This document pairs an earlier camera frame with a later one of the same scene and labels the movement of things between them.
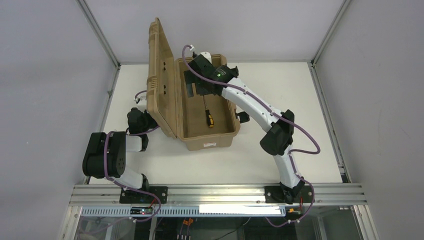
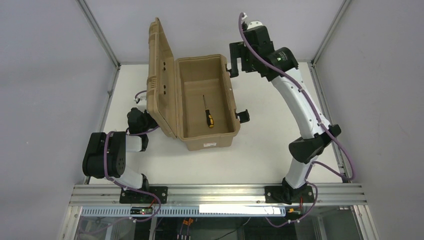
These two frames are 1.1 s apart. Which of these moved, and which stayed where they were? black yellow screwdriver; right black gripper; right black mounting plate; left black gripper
Moved: right black gripper
Stayed: black yellow screwdriver; right black mounting plate; left black gripper
